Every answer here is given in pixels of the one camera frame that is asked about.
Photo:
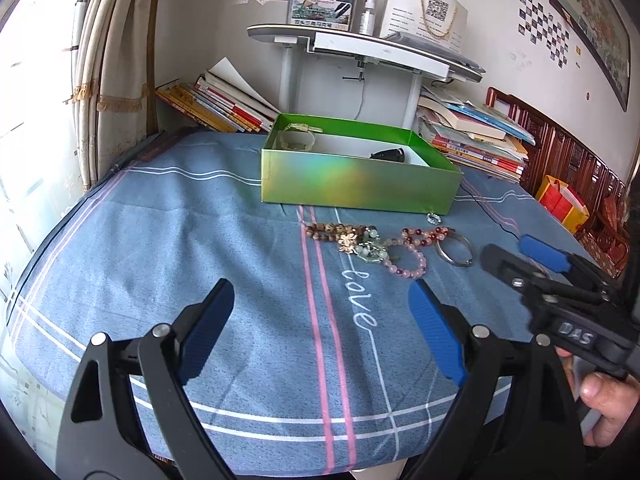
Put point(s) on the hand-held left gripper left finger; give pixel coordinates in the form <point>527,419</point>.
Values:
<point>207,330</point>

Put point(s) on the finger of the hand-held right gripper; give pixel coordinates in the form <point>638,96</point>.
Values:
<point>502,262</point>
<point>542,252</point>

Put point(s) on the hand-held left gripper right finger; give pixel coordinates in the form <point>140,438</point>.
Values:
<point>435,335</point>

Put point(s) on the silver bangle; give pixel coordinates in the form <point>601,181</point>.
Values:
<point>452,261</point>

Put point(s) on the shiny green cardboard box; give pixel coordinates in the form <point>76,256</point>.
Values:
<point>360,180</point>

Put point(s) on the person's right hand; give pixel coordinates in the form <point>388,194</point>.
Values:
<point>607,400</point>

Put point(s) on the yellow red gift bag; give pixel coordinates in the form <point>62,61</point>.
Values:
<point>562,200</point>

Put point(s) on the blue plaid bed sheet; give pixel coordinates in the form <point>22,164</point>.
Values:
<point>200,240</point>

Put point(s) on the dark wooden headboard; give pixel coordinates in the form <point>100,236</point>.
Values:
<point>565,155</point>

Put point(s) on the tall stack of books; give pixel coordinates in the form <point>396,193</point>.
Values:
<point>475,135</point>

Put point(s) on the black wrist watch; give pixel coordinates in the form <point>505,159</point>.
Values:
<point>390,155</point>

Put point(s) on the cream wrist watch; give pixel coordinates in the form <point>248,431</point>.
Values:
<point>295,136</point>

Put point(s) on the stack of yellow red books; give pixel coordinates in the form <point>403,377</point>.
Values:
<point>220,105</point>

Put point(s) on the grey flat case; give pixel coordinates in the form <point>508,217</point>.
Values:
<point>430,42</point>

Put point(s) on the framed floral picture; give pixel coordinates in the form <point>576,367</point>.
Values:
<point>595,20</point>

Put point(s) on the white sheer curtain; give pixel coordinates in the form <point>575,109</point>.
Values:
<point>35,135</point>

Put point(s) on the white paper bag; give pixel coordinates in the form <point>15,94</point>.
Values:
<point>405,10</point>

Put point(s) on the white spray bottle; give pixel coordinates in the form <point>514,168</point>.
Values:
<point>366,17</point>

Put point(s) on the beige curtain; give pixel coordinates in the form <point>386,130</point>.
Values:
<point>120,60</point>

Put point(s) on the wall photo stickers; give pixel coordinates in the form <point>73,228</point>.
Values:
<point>545,27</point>

